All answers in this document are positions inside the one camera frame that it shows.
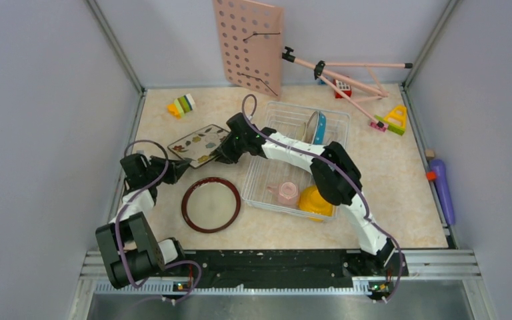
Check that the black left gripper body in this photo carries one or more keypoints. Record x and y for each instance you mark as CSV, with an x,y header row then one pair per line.
x,y
156,168

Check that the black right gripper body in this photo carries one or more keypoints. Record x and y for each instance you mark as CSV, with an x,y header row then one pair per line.
x,y
232,148

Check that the square black-rimmed plate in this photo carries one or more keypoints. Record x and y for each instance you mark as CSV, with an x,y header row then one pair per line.
x,y
198,146

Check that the white wire dish rack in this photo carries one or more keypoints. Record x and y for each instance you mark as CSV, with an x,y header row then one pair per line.
x,y
289,120

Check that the pink white mug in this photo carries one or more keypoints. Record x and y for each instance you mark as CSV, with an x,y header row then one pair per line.
x,y
286,193

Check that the round printed white plate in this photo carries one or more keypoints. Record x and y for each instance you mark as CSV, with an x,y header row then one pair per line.
x,y
311,127

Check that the blue polka dot plate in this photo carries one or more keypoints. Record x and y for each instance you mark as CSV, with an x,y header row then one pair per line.
x,y
320,129

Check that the yellow ribbed bowl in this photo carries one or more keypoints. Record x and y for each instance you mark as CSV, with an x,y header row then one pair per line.
x,y
311,201

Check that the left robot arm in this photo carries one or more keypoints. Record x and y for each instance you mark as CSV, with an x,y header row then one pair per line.
x,y
127,244

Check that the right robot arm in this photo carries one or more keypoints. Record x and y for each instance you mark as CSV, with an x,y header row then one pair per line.
x,y
336,176

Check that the dark red round plate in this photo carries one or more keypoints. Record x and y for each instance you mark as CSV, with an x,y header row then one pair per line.
x,y
211,205

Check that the yellow green toy block stack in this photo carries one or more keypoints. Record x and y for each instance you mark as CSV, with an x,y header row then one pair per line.
x,y
181,106

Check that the pink pegboard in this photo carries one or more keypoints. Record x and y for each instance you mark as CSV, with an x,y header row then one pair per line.
x,y
251,42

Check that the pink tripod stand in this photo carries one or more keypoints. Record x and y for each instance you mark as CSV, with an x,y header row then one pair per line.
x,y
320,71

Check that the red white toy block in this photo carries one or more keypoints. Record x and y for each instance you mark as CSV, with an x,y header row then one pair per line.
x,y
344,87

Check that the pink toy brick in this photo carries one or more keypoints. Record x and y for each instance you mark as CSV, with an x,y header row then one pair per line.
x,y
380,126

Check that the green toy brick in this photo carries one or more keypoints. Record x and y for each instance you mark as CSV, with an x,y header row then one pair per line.
x,y
392,128

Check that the small wooden cube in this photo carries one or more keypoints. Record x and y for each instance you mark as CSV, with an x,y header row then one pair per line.
x,y
429,154

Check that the purple flashlight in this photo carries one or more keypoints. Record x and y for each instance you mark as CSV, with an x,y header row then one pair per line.
x,y
438,175

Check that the yellow toy frame block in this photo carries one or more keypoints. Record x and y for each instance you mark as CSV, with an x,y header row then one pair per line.
x,y
397,116

